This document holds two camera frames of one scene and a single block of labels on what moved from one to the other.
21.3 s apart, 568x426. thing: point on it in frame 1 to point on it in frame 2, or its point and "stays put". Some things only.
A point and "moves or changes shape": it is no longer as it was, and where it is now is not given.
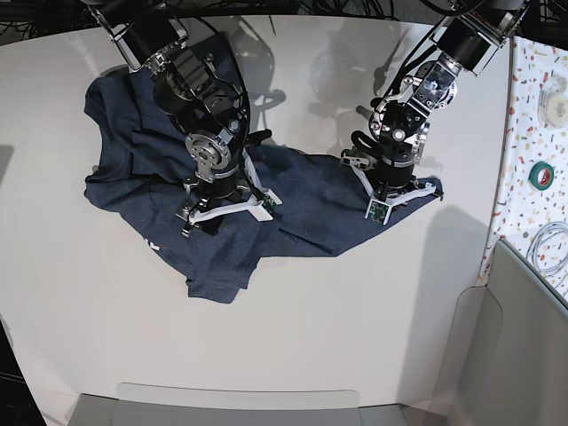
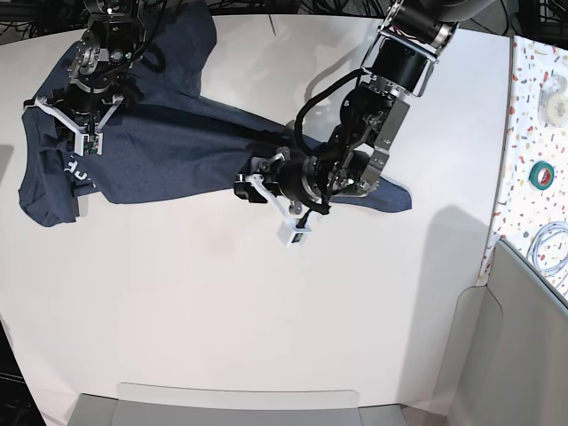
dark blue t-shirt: x=139 y=169 moves or changes shape
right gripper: x=390 y=180 to x=291 y=182
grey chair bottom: x=189 y=405 stays put
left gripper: x=233 y=193 to x=84 y=109
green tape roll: x=540 y=176 stays put
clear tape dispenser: x=553 y=102 stays put
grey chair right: x=505 y=361 stays put
